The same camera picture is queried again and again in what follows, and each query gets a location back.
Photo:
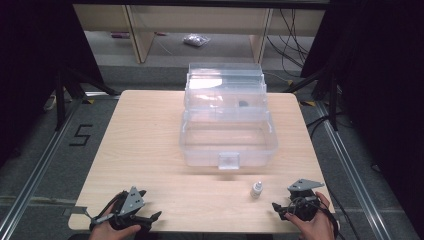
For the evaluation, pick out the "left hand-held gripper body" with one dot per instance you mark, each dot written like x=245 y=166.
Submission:
x=128 y=206

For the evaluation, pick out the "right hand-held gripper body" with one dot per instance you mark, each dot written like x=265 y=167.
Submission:
x=305 y=200

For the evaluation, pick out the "small white dropper bottle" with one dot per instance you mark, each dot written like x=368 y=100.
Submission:
x=256 y=190

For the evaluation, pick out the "clear plastic storage box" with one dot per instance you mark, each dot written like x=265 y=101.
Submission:
x=230 y=146

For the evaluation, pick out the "person's right hand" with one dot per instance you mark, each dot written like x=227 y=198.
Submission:
x=315 y=226

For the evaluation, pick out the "person's left hand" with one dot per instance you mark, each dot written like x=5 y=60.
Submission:
x=110 y=231

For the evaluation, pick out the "yellow black tape piece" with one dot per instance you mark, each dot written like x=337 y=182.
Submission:
x=308 y=103
x=88 y=101

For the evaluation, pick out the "black metal stand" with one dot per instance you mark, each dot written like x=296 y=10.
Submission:
x=60 y=100
x=333 y=103

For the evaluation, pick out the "black curtain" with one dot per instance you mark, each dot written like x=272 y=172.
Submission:
x=380 y=83
x=30 y=66

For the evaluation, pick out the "wooden shelf unit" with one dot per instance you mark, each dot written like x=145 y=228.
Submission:
x=143 y=40

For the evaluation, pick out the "clear plastic bag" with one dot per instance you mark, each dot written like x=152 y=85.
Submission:
x=196 y=40

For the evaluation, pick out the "aluminium floor rail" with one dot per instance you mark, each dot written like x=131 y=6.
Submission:
x=36 y=170
x=353 y=173

